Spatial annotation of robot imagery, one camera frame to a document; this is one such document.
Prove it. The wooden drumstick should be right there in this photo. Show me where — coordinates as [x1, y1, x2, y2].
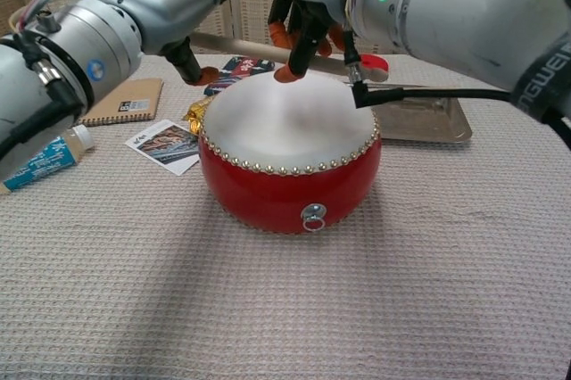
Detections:
[190, 33, 390, 83]

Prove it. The red drum with white skin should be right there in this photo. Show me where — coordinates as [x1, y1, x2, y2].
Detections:
[198, 70, 383, 236]

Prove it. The rectangular metal tray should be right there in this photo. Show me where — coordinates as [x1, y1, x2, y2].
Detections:
[381, 83, 473, 145]

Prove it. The woven folding screen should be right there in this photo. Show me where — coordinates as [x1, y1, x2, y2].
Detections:
[0, 0, 402, 64]

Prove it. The red round plastic disc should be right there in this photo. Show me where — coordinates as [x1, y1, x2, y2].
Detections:
[360, 54, 389, 78]

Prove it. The dark box with red label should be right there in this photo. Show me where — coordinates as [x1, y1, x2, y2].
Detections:
[203, 55, 276, 96]

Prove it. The brown spiral notebook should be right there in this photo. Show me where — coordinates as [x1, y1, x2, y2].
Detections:
[78, 78, 165, 128]

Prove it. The gold foil snack packet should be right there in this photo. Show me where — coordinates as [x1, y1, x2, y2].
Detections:
[181, 97, 215, 136]

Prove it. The white photo postcard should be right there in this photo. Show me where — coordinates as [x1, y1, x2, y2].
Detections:
[124, 119, 201, 176]

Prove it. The plastic bottle with blue label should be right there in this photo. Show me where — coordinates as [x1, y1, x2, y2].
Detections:
[2, 124, 95, 193]

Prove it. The beige woven tablecloth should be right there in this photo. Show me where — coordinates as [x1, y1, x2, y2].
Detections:
[0, 52, 571, 380]

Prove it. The black cable with angled plug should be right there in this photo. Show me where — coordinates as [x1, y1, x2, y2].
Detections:
[345, 31, 571, 152]

